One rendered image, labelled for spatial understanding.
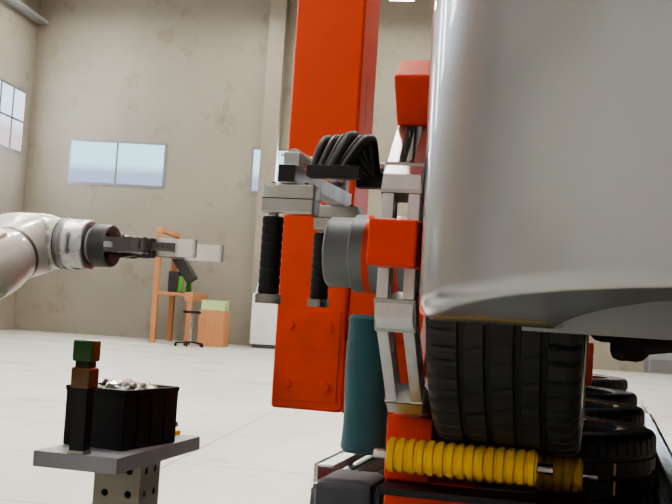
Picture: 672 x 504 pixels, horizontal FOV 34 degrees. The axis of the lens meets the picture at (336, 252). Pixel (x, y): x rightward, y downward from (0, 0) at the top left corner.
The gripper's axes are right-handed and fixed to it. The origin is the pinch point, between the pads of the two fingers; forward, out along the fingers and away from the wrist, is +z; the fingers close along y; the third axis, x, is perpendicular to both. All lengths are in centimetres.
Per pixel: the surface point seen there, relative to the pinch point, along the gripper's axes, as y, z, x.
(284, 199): 2.2, 14.6, 9.2
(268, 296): 1.9, 12.8, -7.1
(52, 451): -11, -31, -38
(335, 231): -11.8, 20.1, 5.2
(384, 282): 9.7, 33.8, -3.8
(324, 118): -60, 4, 34
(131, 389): -26.3, -22.9, -26.9
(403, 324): 8.9, 37.1, -10.1
